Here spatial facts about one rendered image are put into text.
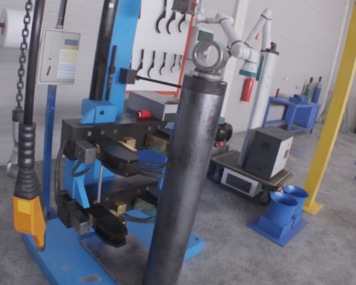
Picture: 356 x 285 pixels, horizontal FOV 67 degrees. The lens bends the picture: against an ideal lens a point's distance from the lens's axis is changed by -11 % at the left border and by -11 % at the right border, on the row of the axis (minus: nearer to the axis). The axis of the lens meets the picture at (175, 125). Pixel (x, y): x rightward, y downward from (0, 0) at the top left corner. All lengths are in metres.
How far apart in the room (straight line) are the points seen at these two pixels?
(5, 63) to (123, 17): 1.72
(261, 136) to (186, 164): 2.14
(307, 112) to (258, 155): 4.92
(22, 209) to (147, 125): 1.29
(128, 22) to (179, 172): 1.03
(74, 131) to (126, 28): 0.74
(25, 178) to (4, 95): 2.64
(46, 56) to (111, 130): 0.75
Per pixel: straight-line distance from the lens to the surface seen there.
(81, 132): 1.70
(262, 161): 3.55
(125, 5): 1.97
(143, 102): 2.20
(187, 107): 1.39
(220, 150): 4.11
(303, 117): 8.36
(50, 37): 2.19
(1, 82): 3.37
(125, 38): 1.99
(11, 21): 2.08
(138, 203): 2.16
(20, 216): 0.86
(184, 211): 1.57
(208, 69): 1.39
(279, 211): 3.05
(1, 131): 3.51
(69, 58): 2.27
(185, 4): 1.80
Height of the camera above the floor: 1.60
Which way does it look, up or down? 15 degrees down
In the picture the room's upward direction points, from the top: 11 degrees clockwise
